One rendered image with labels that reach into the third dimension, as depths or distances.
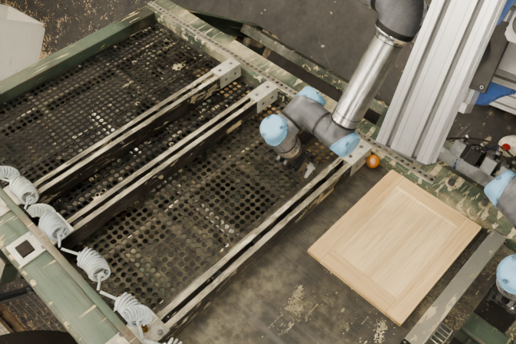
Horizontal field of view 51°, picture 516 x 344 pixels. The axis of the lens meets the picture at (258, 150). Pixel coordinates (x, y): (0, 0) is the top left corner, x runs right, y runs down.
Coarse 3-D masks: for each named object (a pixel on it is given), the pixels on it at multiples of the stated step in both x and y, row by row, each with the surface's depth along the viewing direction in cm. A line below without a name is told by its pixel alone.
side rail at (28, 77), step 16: (128, 16) 266; (144, 16) 266; (96, 32) 257; (112, 32) 257; (128, 32) 263; (64, 48) 249; (80, 48) 249; (96, 48) 253; (112, 48) 261; (32, 64) 241; (48, 64) 241; (64, 64) 245; (16, 80) 235; (32, 80) 237; (0, 96) 229
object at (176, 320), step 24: (360, 144) 205; (336, 168) 200; (312, 192) 195; (288, 216) 184; (264, 240) 178; (216, 264) 172; (240, 264) 172; (192, 288) 166; (216, 288) 167; (144, 312) 147; (168, 312) 161; (192, 312) 164; (120, 336) 152; (144, 336) 153; (168, 336) 161
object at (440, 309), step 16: (496, 240) 181; (480, 256) 177; (464, 272) 173; (480, 272) 174; (448, 288) 169; (464, 288) 169; (432, 304) 166; (448, 304) 166; (432, 320) 162; (416, 336) 159
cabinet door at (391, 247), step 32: (384, 192) 197; (416, 192) 197; (352, 224) 188; (384, 224) 188; (416, 224) 188; (448, 224) 188; (320, 256) 180; (352, 256) 180; (384, 256) 180; (416, 256) 180; (448, 256) 179; (352, 288) 173; (384, 288) 172; (416, 288) 172
